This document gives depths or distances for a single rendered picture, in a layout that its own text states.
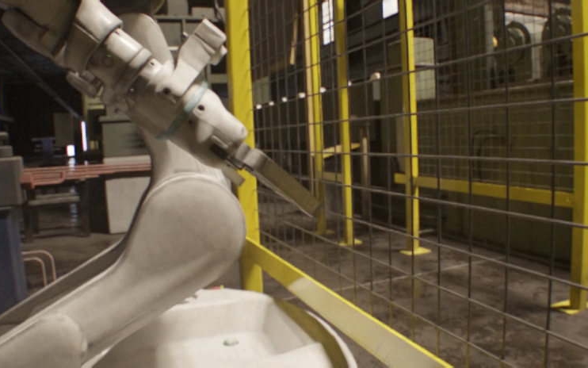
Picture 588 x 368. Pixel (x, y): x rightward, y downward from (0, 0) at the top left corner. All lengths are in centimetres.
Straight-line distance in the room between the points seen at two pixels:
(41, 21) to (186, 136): 19
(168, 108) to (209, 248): 24
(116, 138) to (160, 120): 412
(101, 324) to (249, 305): 36
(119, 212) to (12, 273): 256
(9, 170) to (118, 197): 256
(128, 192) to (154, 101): 343
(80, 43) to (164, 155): 25
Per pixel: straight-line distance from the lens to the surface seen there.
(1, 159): 143
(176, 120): 53
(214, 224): 69
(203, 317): 98
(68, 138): 653
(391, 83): 377
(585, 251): 195
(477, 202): 304
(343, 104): 296
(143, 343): 98
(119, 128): 466
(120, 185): 393
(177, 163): 72
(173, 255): 69
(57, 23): 55
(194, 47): 55
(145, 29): 74
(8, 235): 144
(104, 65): 54
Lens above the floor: 68
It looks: 7 degrees down
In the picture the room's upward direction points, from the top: 3 degrees counter-clockwise
